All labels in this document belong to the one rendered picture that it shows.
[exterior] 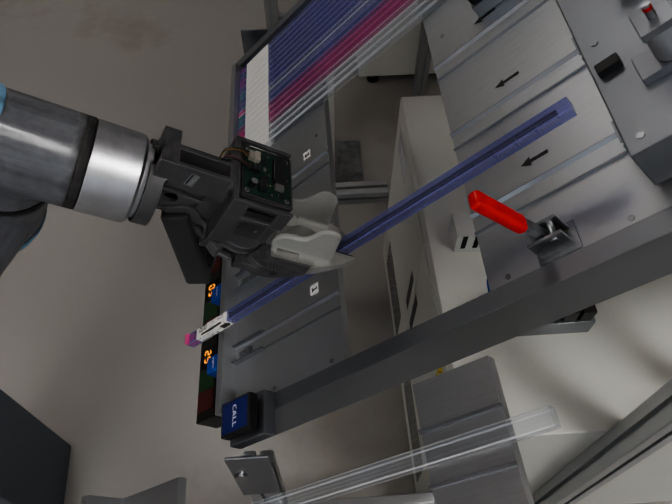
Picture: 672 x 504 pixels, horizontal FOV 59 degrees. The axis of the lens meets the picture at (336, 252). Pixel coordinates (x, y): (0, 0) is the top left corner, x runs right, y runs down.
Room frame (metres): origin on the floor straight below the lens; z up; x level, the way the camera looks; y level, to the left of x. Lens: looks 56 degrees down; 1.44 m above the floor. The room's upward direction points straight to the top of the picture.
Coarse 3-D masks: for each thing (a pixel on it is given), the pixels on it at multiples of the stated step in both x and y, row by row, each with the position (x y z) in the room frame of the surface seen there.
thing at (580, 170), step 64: (448, 0) 0.67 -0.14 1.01; (512, 0) 0.59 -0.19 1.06; (448, 64) 0.57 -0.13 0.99; (512, 64) 0.51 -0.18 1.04; (576, 64) 0.46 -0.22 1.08; (512, 128) 0.43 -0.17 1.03; (576, 128) 0.39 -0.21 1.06; (512, 192) 0.36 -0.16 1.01; (576, 192) 0.33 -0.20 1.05; (640, 192) 0.30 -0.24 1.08; (512, 256) 0.29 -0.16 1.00
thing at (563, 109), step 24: (528, 120) 0.35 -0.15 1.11; (552, 120) 0.34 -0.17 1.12; (504, 144) 0.34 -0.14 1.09; (528, 144) 0.34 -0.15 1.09; (456, 168) 0.35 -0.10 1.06; (480, 168) 0.34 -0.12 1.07; (432, 192) 0.33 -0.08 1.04; (384, 216) 0.34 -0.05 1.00; (408, 216) 0.33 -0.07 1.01; (360, 240) 0.33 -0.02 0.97; (264, 288) 0.33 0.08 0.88; (288, 288) 0.32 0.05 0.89; (240, 312) 0.32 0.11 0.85; (192, 336) 0.32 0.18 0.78
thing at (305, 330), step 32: (320, 128) 0.62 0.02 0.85; (320, 160) 0.56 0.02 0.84; (256, 288) 0.41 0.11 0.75; (320, 288) 0.36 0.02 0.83; (256, 320) 0.36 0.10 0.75; (288, 320) 0.34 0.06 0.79; (320, 320) 0.32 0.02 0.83; (256, 352) 0.32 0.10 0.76; (288, 352) 0.30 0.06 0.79; (320, 352) 0.28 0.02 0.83; (256, 384) 0.28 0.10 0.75; (288, 384) 0.26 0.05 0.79
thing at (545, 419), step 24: (552, 408) 0.14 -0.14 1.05; (480, 432) 0.13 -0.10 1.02; (504, 432) 0.13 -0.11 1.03; (528, 432) 0.12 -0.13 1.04; (408, 456) 0.13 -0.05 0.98; (432, 456) 0.12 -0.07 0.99; (456, 456) 0.12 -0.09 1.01; (336, 480) 0.12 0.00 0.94; (360, 480) 0.12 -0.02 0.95; (384, 480) 0.11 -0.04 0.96
